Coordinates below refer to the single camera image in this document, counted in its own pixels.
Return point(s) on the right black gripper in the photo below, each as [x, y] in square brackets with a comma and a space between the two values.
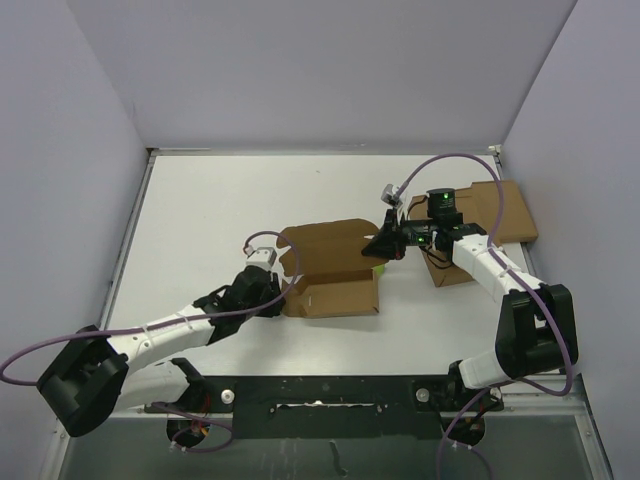
[389, 243]

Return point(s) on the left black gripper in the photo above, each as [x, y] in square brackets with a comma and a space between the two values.
[272, 309]

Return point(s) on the brown cardboard box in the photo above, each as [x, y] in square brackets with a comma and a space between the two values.
[335, 280]

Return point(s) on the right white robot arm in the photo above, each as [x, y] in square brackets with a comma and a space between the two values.
[536, 328]

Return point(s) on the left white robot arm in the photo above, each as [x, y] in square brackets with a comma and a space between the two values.
[96, 374]

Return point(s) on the green rectangular block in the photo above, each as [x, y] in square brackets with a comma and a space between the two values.
[380, 270]

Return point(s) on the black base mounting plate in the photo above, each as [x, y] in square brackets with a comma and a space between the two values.
[331, 407]

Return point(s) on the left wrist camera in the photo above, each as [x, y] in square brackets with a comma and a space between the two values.
[262, 257]

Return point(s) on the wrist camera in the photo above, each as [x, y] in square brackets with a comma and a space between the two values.
[262, 257]
[391, 197]

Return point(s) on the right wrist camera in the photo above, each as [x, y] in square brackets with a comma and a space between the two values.
[391, 197]

